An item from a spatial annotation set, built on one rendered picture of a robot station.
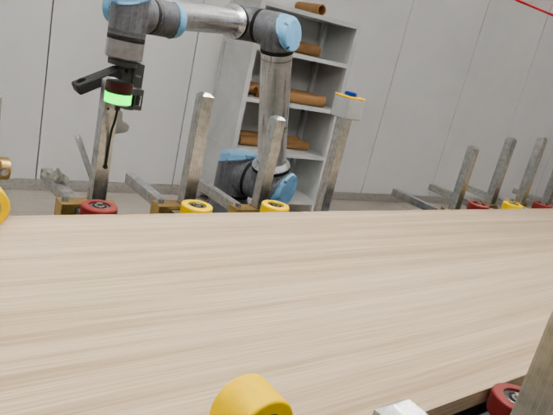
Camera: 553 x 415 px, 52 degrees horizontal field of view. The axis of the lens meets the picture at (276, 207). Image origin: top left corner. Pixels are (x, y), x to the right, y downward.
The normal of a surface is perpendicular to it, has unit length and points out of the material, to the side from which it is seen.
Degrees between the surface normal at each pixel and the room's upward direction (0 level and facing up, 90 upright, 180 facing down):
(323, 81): 90
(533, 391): 90
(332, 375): 0
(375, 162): 90
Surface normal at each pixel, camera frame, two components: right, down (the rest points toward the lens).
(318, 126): -0.82, -0.02
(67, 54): 0.53, 0.36
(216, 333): 0.21, -0.93
